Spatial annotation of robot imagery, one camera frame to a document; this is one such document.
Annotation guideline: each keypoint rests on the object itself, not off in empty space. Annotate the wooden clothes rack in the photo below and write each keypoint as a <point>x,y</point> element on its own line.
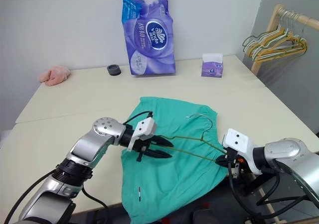
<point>272,22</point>

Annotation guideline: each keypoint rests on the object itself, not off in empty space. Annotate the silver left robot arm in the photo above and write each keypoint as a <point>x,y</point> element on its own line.
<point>84,149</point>

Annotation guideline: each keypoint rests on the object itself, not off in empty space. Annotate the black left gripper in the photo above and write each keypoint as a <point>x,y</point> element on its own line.
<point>143,145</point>

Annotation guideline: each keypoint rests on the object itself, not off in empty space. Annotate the green shorts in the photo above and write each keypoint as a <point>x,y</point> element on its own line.
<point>172,184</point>

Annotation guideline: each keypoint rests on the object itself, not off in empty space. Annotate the bunch of hangers on rack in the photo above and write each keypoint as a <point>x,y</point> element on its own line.
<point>259,52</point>

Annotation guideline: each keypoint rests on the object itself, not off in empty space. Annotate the wooden frame under table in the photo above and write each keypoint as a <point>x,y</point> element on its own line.
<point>264,199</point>

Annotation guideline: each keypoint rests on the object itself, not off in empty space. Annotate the pink cloth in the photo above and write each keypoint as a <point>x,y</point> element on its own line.
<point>54,75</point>

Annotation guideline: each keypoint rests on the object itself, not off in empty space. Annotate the black round dish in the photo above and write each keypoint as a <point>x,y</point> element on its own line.
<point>114,70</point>

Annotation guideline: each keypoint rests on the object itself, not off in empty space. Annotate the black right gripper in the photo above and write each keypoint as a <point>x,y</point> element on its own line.
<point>233,160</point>

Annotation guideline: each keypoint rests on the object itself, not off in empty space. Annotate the large purple tissue pack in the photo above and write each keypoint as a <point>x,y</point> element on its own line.
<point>149,39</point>

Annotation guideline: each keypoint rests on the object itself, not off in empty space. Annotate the small purple tissue box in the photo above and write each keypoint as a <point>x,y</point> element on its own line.
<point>211,68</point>

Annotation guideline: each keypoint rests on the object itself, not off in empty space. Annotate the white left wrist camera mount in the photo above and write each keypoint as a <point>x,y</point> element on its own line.
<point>145,127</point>

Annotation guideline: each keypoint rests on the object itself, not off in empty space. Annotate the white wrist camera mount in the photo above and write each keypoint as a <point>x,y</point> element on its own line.
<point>145,127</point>
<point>236,140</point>

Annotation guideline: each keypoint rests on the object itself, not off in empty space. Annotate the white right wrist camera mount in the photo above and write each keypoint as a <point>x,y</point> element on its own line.
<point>236,140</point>

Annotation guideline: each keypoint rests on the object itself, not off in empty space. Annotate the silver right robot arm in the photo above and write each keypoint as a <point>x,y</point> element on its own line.
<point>286,154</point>

